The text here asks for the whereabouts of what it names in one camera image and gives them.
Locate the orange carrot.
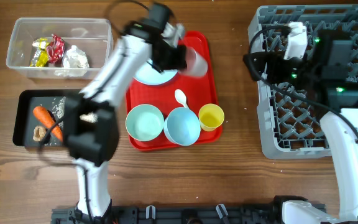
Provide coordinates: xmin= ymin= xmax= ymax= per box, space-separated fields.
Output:
xmin=33 ymin=106 xmax=63 ymax=141

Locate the red serving tray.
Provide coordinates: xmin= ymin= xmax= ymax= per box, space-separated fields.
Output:
xmin=125 ymin=30 xmax=223 ymax=151

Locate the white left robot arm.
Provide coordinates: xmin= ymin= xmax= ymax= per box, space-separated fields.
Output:
xmin=63 ymin=2 xmax=188 ymax=223

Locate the mint green bowl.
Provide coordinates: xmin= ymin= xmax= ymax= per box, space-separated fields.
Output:
xmin=126 ymin=104 xmax=164 ymax=142

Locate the light blue bowl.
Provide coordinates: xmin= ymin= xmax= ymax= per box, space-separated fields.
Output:
xmin=163 ymin=107 xmax=201 ymax=146

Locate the light blue plate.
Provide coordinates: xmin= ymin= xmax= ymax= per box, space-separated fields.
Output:
xmin=134 ymin=59 xmax=178 ymax=85

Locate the pink plastic cup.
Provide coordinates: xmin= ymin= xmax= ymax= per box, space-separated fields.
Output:
xmin=179 ymin=47 xmax=208 ymax=78

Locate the red snack wrapper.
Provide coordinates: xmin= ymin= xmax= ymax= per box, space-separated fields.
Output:
xmin=45 ymin=34 xmax=65 ymax=64

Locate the yellow plastic cup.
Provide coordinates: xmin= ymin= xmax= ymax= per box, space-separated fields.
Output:
xmin=198 ymin=103 xmax=224 ymax=131

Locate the white plastic spoon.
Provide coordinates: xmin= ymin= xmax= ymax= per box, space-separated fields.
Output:
xmin=174 ymin=89 xmax=188 ymax=108

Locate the yellow foil wrapper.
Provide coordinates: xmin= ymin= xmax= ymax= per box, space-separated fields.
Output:
xmin=29 ymin=38 xmax=49 ymax=67

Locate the white rice pile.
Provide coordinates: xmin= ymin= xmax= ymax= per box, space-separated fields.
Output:
xmin=50 ymin=96 xmax=98 ymax=123

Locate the black waste tray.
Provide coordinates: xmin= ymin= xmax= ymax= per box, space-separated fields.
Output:
xmin=12 ymin=89 xmax=79 ymax=151

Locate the brown food scrap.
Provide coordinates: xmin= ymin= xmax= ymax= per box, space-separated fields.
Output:
xmin=33 ymin=126 xmax=47 ymax=142

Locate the white napkin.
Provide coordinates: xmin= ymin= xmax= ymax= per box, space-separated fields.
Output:
xmin=54 ymin=45 xmax=90 ymax=77

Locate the clear plastic waste bin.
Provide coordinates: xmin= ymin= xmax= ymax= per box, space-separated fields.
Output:
xmin=6 ymin=17 xmax=113 ymax=79

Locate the grey dishwasher rack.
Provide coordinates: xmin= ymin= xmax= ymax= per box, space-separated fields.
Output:
xmin=248 ymin=4 xmax=358 ymax=159

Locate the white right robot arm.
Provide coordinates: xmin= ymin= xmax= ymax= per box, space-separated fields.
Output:
xmin=243 ymin=26 xmax=358 ymax=223

